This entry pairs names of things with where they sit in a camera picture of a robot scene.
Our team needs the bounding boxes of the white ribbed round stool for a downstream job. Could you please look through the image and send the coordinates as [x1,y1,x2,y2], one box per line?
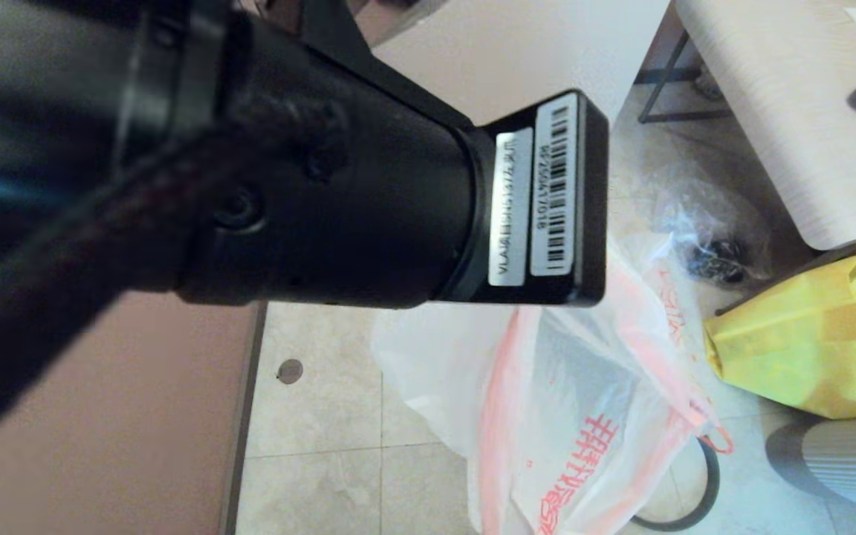
[766,416,856,513]

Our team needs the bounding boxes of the light wood grain table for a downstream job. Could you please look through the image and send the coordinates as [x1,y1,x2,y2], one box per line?
[636,0,856,251]

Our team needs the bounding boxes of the white plastic bag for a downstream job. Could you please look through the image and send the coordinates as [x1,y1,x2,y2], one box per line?
[606,234,735,455]

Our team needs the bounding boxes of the black bin ring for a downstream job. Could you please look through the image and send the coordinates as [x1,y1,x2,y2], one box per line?
[632,438,721,532]

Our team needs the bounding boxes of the white door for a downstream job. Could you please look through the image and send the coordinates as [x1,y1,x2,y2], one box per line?
[369,0,674,175]

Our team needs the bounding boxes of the yellow fabric bag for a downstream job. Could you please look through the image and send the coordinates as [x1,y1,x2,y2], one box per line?
[704,253,856,419]

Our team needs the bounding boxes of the clear plastic bag with dark items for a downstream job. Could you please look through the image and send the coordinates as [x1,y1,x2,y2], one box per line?
[655,167,774,287]

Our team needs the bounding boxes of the grey metal baseboard strip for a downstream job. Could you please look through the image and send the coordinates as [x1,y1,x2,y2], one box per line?
[218,301,269,535]

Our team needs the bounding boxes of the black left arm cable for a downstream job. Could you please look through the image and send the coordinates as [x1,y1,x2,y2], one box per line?
[0,134,265,465]

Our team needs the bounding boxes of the fresh white pink-trimmed bag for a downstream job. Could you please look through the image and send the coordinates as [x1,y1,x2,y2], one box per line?
[371,301,704,535]

